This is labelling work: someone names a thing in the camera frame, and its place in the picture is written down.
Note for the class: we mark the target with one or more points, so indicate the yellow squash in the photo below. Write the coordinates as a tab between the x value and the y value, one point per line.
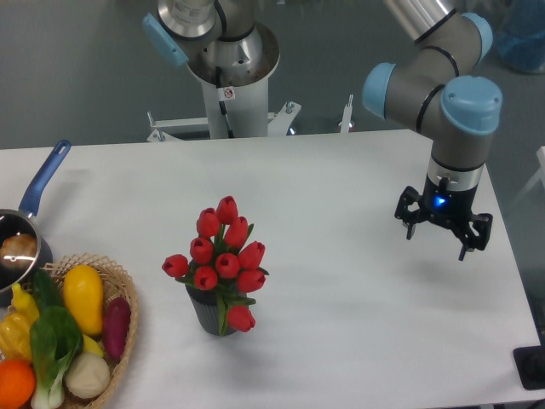
83	296

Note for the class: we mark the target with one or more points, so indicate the blue handled saucepan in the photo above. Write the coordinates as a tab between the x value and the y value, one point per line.
21	220

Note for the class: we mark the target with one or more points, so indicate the beige garlic bulb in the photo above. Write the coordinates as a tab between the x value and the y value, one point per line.
88	376

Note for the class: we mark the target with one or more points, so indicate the white frame at right edge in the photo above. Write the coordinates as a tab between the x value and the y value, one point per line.
535	179

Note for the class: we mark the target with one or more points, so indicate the dark grey ribbed vase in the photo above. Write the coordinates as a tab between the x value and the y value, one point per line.
206	308

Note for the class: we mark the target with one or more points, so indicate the purple eggplant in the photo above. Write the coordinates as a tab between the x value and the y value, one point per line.
116	327

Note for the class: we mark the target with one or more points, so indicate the brown bun in pan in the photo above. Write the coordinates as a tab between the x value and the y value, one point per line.
18	252

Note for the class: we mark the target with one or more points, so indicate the yellow bell pepper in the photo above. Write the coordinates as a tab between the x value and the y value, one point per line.
15	337

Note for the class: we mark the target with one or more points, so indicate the woven wicker basket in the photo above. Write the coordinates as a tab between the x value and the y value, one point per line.
116	283

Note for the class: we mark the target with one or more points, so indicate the green bok choy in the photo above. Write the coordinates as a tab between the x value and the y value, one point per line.
55	340

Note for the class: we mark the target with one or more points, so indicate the blue translucent container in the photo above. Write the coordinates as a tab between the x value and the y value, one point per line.
519	36

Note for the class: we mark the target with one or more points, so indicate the dark green cucumber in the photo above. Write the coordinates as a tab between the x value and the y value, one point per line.
45	291

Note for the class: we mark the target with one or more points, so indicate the orange fruit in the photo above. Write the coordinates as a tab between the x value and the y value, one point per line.
17	383

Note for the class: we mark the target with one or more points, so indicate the black device at table edge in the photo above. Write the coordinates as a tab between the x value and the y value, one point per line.
530	366

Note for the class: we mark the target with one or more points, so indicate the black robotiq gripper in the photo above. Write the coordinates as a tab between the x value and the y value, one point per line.
448	209

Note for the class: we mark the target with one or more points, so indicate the red tulip bouquet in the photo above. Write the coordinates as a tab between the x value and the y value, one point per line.
223	260

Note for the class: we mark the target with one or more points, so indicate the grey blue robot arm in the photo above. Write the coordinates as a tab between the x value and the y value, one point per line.
434	95

